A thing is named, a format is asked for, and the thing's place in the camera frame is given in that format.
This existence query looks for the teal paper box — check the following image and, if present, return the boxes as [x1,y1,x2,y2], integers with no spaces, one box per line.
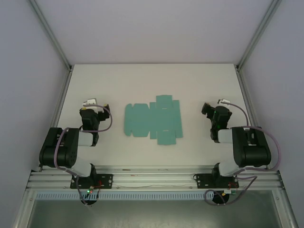
[123,95,184,146]

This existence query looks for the grey metal panel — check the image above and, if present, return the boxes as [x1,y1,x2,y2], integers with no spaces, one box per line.
[23,199,285,228]

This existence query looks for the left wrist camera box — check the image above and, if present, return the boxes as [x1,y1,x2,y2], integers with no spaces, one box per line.
[82,98,98,107]

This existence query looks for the left aluminium table side rail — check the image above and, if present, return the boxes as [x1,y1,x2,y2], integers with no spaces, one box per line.
[38,67,73,172]

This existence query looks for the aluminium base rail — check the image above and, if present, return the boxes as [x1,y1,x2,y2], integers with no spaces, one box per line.
[27,165,285,190]

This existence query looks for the slotted grey cable duct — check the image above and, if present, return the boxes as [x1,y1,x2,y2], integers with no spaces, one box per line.
[35,192,208,200]

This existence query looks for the right aluminium frame post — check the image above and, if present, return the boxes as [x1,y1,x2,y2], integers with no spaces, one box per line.
[236,0,284,72]

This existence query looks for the aluminium frame post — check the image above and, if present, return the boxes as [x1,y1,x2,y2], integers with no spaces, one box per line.
[236,0,284,72]
[29,0,73,72]

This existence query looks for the left aluminium frame post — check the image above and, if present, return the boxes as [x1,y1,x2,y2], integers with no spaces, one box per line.
[29,0,73,72]

